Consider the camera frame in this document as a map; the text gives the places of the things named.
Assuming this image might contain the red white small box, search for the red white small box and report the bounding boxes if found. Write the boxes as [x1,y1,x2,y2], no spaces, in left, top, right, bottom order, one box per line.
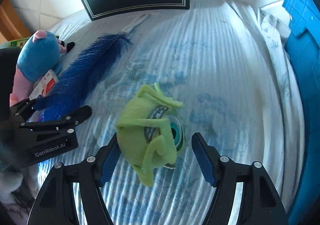
[29,70,58,100]

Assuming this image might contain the pig plush blue shirt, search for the pig plush blue shirt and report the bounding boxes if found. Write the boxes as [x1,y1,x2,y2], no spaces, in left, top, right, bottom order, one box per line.
[9,29,75,107]

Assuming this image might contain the green one-eyed monster plush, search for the green one-eyed monster plush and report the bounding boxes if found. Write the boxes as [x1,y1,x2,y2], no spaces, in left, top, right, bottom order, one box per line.
[116,83,184,187]

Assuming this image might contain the green medicine box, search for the green medicine box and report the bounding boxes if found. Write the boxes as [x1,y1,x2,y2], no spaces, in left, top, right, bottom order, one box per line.
[0,37,29,49]

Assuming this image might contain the blue plastic storage crate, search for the blue plastic storage crate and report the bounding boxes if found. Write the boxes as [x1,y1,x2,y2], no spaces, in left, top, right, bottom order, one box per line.
[283,0,319,224]

